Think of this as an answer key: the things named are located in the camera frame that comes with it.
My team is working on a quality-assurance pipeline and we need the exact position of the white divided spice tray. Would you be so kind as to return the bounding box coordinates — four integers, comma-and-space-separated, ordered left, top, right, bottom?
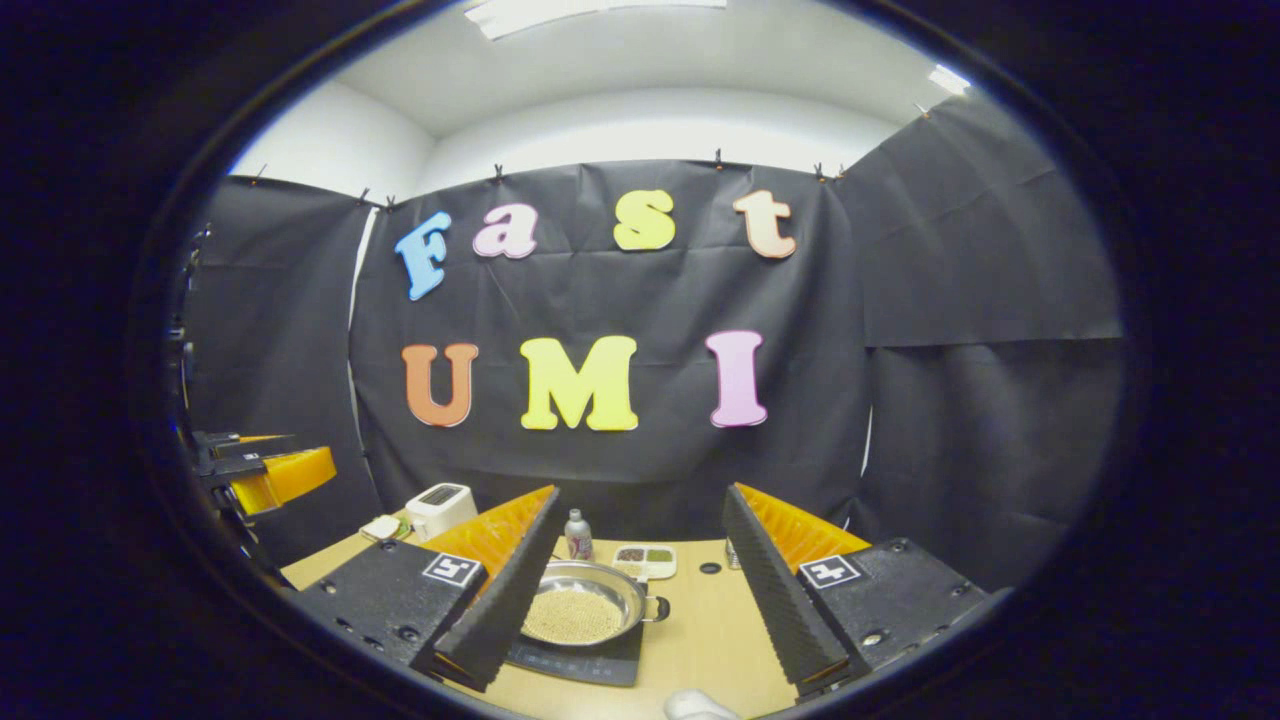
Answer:
612, 543, 678, 581

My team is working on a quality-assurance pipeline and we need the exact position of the white toaster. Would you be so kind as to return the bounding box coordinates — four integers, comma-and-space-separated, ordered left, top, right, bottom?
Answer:
405, 483, 479, 543

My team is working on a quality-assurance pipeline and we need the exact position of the black induction cooktop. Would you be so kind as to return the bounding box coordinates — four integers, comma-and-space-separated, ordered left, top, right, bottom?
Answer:
503, 622, 646, 688

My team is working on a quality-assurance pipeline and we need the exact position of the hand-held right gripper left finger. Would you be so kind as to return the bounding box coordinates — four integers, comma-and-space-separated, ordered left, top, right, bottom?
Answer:
290, 485, 563, 693

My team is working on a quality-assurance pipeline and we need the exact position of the stainless steel pot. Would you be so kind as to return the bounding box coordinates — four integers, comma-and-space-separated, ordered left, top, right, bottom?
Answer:
520, 558, 671, 648

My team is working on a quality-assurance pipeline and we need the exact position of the pile of soybeans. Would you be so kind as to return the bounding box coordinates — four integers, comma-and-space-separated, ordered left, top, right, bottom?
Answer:
522, 587, 624, 644

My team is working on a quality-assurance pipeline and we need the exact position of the large ceiling light panel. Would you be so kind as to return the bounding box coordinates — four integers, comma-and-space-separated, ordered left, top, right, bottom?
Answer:
463, 0, 729, 41

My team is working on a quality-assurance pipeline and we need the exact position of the white cloth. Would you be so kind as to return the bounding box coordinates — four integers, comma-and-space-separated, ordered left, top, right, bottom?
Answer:
663, 688, 743, 720

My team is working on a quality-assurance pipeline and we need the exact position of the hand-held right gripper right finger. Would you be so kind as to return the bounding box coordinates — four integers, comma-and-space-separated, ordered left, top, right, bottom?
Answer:
722, 483, 991, 699

